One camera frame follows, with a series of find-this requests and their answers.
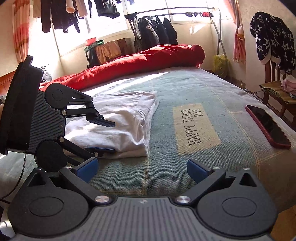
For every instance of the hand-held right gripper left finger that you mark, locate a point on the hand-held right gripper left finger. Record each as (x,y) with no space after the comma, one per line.
(89,170)

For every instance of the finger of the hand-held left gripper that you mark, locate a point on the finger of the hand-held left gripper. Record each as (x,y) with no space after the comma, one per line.
(99,150)
(101,121)

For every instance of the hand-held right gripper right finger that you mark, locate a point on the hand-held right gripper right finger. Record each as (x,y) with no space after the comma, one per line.
(196,171)

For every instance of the white T-shirt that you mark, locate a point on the white T-shirt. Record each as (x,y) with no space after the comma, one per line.
(120,129)

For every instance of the metal clothes rack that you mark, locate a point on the metal clothes rack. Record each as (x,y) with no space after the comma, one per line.
(219,27)

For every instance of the green plaid blanket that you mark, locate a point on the green plaid blanket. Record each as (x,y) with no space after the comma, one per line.
(161,171)

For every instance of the wooden bed headboard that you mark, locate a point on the wooden bed headboard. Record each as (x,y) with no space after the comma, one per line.
(7,81)

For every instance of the black hanging bag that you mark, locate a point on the black hanging bag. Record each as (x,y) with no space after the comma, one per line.
(92,59)

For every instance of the red duvet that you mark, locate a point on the red duvet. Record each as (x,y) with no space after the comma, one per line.
(138,62)

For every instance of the green flat board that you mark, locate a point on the green flat board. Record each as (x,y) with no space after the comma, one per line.
(92,48)

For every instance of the brown wooden cabinet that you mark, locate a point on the brown wooden cabinet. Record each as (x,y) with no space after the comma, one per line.
(124,46)

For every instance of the red plastic basin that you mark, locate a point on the red plastic basin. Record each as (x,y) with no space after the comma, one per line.
(90,41)

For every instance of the red-cased phone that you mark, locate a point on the red-cased phone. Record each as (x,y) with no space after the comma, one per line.
(268,126)

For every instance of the dark olive jacket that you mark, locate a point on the dark olive jacket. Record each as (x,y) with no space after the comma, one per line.
(138,44)

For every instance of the pink striped curtain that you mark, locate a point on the pink striped curtain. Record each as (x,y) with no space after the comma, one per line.
(20,30)
(239,46)

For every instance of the black jacket with badge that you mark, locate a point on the black jacket with badge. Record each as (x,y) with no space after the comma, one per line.
(148,34)

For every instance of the row of dark hanging laundry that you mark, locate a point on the row of dark hanging laundry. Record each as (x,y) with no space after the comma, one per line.
(60,14)

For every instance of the yellow plastic bag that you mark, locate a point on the yellow plastic bag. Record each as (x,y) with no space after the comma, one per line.
(220,64)

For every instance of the plain black jacket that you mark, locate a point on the plain black jacket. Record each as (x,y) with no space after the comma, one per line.
(170,33)

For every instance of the green chair cushion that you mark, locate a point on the green chair cushion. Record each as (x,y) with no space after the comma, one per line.
(277,91)

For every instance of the wooden chair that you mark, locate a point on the wooden chair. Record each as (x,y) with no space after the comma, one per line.
(268,69)

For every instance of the pink cloth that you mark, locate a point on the pink cloth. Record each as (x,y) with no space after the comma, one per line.
(289,84)

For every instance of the row of socks on rack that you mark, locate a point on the row of socks on rack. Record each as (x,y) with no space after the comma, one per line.
(203,14)

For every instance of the dark star-print garment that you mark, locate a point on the dark star-print garment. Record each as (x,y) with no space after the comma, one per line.
(272,39)

